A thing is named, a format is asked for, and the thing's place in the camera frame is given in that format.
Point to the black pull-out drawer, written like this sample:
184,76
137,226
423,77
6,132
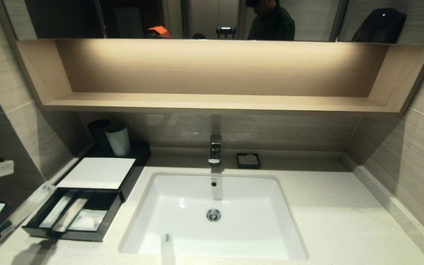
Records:
101,200

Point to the white sink basin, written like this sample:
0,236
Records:
252,224

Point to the chrome sink drain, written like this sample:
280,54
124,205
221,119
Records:
214,215

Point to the white packaged amenity items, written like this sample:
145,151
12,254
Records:
70,216

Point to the chrome faucet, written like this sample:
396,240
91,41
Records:
215,147

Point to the light wooden wall shelf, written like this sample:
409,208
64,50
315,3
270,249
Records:
215,102

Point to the black wall hair dryer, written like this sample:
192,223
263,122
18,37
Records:
380,27

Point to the black cup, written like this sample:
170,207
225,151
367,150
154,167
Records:
96,135

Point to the black soap dish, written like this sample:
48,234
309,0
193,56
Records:
239,165

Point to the white cup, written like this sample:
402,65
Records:
118,141

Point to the wall mirror cabinet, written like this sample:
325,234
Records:
315,18

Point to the black amenity drawer box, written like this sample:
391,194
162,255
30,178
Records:
141,154

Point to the round beige soap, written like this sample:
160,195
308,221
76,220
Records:
250,158

